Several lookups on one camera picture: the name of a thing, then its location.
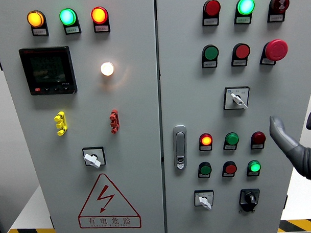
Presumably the white handle turn switch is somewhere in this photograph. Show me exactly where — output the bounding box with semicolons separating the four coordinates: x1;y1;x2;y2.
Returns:
194;189;215;211
82;146;107;170
223;86;251;111

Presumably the dark red round lamp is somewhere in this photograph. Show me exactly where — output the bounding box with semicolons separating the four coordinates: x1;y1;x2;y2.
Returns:
251;130;267;145

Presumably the green round lamp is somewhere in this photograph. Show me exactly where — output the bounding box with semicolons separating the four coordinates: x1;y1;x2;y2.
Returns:
236;0;256;16
59;7;78;26
247;160;261;174
224;132;240;146

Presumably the white cabinet plinth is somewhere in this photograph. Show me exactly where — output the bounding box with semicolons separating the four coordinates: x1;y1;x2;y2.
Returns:
275;164;311;233
3;183;58;233

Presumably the red push button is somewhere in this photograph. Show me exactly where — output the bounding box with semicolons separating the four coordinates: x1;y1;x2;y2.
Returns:
223;161;238;175
233;43;252;60

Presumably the green push button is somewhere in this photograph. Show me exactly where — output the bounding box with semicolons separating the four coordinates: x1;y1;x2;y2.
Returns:
199;161;213;176
203;44;220;61

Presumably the large red stop button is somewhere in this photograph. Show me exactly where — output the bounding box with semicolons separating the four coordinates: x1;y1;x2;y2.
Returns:
264;38;289;62

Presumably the pale grey cabinet door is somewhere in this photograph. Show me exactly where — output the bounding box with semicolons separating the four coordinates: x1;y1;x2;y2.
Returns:
0;0;165;233
155;0;311;233

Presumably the silver door lock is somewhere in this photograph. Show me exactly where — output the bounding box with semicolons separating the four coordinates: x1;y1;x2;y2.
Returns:
172;125;188;171

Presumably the red buzzer lamp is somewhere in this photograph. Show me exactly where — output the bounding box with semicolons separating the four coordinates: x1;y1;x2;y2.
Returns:
270;0;291;15

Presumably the white round lamp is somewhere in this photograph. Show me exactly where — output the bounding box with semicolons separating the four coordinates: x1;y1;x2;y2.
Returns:
100;61;115;77

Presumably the red warning triangle sticker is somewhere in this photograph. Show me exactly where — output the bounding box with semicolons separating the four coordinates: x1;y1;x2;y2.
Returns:
76;172;142;231

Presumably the black display meter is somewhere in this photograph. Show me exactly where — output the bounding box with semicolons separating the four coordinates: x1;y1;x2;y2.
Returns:
18;45;78;97

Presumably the yellow round lamp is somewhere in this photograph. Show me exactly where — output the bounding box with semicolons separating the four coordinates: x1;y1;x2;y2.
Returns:
26;9;45;29

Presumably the black handle turn switch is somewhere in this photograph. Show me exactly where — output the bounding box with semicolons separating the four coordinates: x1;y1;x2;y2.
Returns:
238;188;261;213

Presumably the small red handle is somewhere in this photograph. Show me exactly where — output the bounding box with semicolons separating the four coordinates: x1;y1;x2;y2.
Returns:
109;108;121;135

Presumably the small yellow handle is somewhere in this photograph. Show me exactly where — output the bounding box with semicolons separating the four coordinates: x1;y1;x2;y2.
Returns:
53;111;69;137

